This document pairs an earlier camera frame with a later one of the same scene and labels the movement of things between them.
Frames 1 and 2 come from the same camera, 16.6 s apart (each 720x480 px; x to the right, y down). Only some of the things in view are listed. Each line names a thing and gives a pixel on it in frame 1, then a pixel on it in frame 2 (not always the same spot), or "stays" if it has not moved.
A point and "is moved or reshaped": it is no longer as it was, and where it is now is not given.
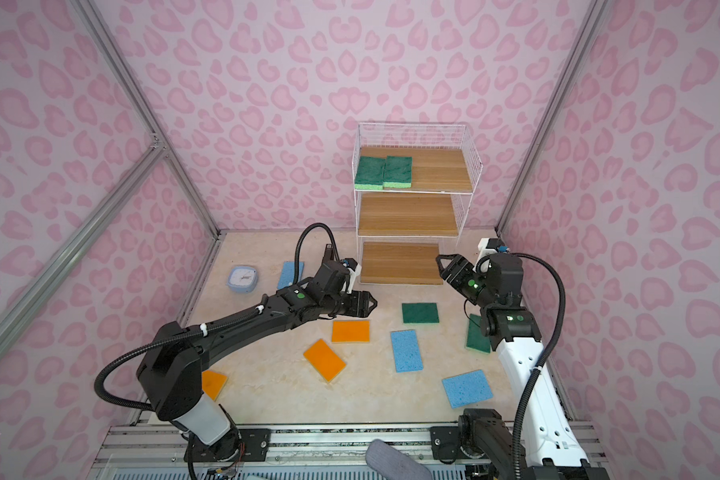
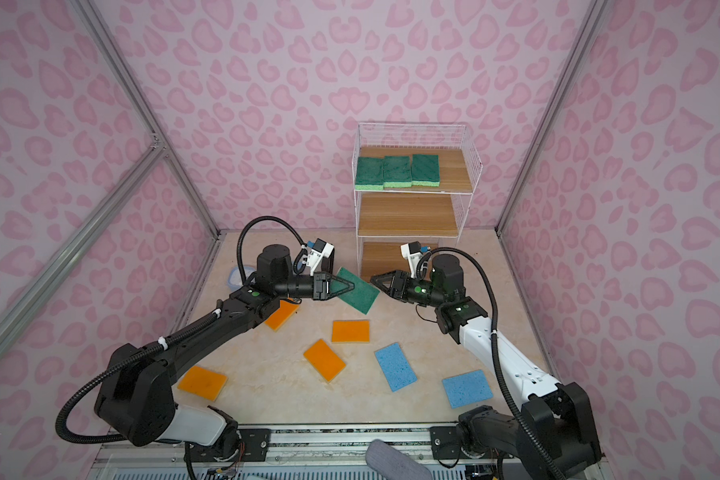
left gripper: (360, 303) → (325, 279)
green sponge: (420, 312) → (425, 170)
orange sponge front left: (213, 384) stays
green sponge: (398, 172) stays
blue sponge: (406, 351) → (395, 367)
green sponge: (476, 339) is moved or reshaped
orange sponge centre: (351, 330) stays
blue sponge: (467, 389) stays
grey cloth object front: (392, 465) stays
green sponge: (370, 173) stays
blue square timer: (242, 279) stays
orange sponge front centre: (323, 358) stays
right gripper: (459, 262) → (401, 287)
